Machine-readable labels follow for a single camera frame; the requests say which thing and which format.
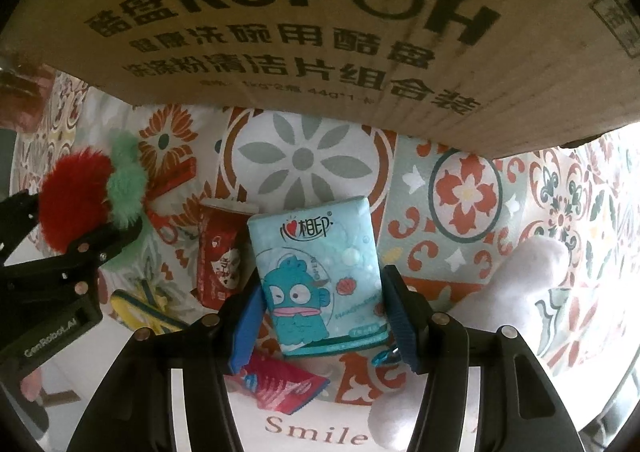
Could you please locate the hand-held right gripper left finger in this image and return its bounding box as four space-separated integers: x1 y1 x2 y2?
67 277 268 452

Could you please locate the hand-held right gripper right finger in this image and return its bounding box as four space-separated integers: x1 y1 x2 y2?
381 265 573 452

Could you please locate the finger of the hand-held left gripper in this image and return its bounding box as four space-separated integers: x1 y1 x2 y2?
0 189 46 258
0 219 144 293

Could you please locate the red and green fluffy pompom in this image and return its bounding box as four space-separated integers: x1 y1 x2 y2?
37 129 151 269

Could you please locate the blue cartoon tissue pack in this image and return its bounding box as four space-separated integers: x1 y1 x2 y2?
247 196 392 358

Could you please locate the red and blue flat packet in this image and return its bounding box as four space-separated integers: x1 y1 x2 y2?
234 348 332 415

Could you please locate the yellow pouch with teal edge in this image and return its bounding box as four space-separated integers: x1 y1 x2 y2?
110 277 187 337

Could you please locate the red tissue pack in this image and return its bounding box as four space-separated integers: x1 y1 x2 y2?
192 199 261 309

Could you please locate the white plush toy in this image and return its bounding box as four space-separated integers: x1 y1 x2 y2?
367 236 572 451

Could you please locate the floral patterned mat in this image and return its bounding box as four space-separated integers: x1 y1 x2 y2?
10 67 640 452

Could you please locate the brown cardboard box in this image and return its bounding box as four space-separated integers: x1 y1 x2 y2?
0 0 640 159

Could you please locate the blue key ring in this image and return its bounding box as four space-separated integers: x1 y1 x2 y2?
372 333 404 368

